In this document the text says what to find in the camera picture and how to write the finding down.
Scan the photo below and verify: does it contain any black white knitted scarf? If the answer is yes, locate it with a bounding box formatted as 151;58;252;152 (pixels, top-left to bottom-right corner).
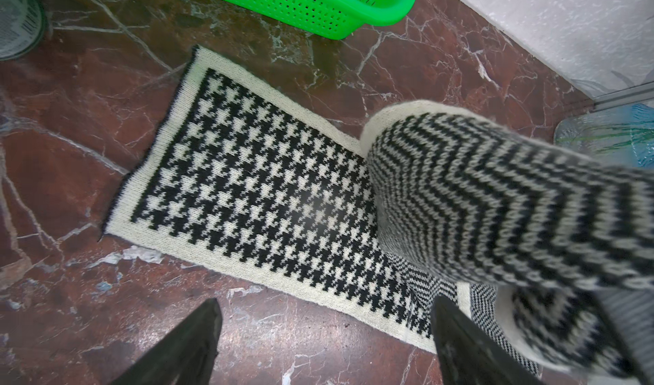
103;47;653;384

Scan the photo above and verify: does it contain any glass vase with flowers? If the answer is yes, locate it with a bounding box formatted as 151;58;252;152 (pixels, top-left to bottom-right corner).
554;103;653;170

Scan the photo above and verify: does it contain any silver tin can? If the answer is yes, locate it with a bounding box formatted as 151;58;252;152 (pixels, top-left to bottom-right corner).
1;0;47;61

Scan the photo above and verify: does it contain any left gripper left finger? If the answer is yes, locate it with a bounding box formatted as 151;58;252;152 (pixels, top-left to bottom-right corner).
112;298;222;384

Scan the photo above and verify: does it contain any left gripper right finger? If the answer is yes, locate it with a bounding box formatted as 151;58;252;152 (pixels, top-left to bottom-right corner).
431;296;541;385

